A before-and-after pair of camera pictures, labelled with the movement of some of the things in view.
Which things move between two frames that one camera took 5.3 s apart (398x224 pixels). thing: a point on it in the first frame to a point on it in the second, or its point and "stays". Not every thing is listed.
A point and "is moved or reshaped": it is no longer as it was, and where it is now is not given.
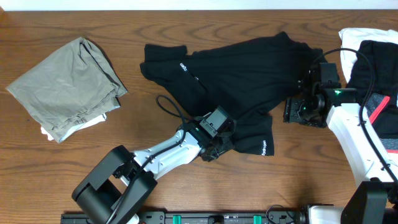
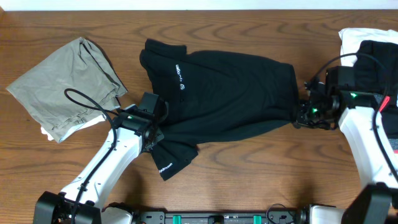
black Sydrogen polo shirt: (250, 79) is moved or reshaped
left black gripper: (224, 143) to (158, 125)
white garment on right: (351, 39) stays
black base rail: (205, 218) stays
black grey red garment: (375, 76) stays
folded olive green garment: (69, 89) stays
